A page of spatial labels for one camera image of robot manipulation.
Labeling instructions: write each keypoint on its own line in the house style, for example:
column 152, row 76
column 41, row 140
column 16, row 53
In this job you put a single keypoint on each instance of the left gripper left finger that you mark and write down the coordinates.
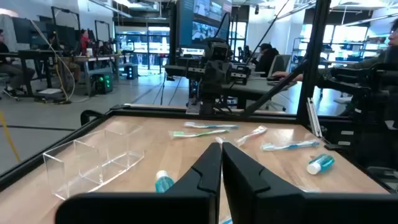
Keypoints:
column 186, row 205

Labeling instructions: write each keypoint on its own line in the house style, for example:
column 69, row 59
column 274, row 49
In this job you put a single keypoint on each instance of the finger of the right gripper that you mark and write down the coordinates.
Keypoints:
column 210, row 77
column 222, row 77

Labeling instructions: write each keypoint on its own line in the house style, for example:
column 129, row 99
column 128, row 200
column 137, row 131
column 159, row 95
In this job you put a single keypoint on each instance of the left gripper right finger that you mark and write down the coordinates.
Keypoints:
column 264, row 205

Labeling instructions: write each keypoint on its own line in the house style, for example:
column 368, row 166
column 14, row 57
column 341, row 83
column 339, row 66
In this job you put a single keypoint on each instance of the teal mouthwash bottle white cap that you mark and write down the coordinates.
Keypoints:
column 321, row 163
column 163, row 183

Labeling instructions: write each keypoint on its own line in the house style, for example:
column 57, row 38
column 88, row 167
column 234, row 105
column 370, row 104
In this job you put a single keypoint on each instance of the blue toothbrush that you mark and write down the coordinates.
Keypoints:
column 226, row 221
column 211, row 126
column 290, row 145

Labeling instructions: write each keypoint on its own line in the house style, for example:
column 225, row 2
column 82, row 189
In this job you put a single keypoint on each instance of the green toothbrush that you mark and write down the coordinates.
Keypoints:
column 199, row 134

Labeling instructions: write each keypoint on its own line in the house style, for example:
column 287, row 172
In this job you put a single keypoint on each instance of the orange toothbrush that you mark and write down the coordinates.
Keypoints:
column 251, row 134

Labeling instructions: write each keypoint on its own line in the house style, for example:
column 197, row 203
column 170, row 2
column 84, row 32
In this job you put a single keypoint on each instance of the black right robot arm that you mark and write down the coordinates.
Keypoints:
column 207, row 104

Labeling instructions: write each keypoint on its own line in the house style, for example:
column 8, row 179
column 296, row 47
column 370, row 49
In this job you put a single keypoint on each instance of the grey desk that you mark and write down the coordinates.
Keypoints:
column 255, row 87

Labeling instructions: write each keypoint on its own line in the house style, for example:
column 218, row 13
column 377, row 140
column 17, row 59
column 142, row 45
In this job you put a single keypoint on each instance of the person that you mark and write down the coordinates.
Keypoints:
column 348, row 67
column 9, row 68
column 267, row 60
column 84, row 42

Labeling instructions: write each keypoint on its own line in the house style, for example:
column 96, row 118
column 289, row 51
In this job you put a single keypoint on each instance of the black computer tower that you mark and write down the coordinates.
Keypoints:
column 132, row 71

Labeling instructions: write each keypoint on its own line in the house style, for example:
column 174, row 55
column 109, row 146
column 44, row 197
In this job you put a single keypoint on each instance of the computer tower green lights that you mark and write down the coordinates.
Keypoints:
column 104, row 84

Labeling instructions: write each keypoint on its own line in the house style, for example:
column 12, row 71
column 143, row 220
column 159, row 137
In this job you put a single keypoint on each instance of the wooden desk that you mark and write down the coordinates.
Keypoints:
column 93, row 58

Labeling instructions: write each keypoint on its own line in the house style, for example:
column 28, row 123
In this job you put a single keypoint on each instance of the silver metal bar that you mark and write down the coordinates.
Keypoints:
column 314, row 119

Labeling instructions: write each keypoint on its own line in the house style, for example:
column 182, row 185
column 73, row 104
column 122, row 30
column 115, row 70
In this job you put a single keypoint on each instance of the clear acrylic organizer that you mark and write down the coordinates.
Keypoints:
column 77, row 161

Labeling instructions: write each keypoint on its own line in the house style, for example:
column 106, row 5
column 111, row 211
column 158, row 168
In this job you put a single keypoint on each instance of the black monitor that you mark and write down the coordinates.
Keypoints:
column 25, row 31
column 65, row 37

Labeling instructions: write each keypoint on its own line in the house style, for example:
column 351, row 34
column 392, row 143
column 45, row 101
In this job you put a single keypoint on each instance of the black equipment stand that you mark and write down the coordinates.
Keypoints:
column 367, row 84

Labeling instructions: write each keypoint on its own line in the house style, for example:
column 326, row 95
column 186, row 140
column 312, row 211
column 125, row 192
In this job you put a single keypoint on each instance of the black desk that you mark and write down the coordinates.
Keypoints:
column 31, row 53

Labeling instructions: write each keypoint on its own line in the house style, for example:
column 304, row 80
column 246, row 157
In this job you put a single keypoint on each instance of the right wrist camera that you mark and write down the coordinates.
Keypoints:
column 221, row 49

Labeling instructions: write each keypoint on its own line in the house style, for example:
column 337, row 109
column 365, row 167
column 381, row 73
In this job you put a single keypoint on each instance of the large wall display screen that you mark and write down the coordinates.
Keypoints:
column 199, row 21

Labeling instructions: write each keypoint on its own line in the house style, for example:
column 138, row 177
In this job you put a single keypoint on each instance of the white board black frame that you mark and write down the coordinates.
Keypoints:
column 102, row 31

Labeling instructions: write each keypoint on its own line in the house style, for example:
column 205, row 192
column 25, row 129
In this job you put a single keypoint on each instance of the black aluminium table frame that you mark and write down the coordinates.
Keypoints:
column 316, row 46

